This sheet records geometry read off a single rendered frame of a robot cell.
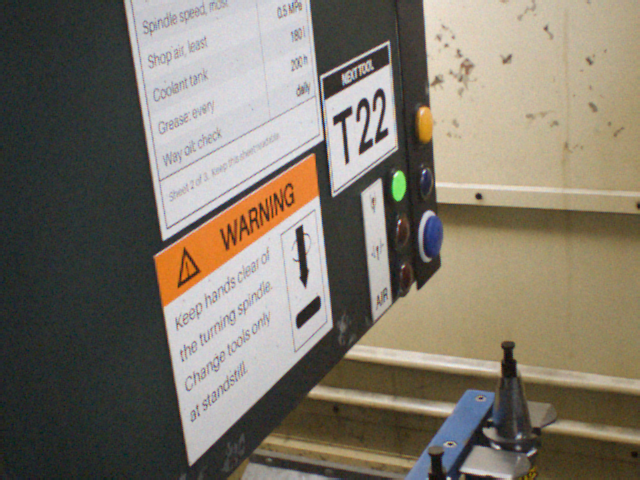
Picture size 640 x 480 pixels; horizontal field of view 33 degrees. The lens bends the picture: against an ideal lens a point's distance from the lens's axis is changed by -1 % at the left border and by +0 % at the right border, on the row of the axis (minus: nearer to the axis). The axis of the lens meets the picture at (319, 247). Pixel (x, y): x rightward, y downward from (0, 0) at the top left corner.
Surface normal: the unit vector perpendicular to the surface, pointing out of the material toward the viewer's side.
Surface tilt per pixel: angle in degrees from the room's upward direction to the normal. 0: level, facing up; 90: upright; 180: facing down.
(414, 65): 90
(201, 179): 90
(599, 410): 90
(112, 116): 90
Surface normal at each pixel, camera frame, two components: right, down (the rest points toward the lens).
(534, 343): -0.43, 0.36
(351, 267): 0.89, 0.07
